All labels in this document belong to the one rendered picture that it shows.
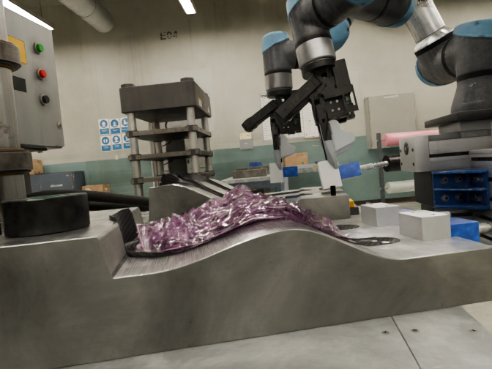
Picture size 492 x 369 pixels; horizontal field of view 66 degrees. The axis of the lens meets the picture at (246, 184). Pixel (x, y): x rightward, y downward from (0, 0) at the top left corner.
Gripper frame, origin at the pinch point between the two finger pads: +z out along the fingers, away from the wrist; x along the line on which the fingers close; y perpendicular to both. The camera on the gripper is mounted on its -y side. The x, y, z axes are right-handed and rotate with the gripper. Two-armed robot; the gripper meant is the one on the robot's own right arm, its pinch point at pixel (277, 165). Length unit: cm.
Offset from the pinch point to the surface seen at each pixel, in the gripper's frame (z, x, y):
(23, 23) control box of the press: -49, -1, -72
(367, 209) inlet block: 7, -47, 16
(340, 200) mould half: 7.0, -36.2, 13.1
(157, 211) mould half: 6.4, -36.3, -21.3
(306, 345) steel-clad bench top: 15, -73, 6
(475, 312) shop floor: 95, 123, 96
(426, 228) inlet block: 8, -60, 21
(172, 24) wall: -274, 591, -217
